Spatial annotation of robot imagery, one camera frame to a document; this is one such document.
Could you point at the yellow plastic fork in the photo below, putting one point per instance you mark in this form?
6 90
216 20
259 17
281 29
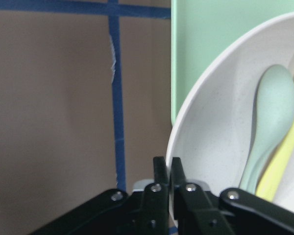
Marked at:
274 172

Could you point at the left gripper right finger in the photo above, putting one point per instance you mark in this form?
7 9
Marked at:
192 209

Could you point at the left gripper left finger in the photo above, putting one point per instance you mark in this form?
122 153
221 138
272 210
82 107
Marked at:
149 208

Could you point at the pale green plastic spoon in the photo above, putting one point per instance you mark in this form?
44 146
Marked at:
274 117

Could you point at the light green tray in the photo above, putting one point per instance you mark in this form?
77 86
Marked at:
202 29

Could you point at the white round plate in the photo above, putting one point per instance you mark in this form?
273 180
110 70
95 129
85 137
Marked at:
215 128

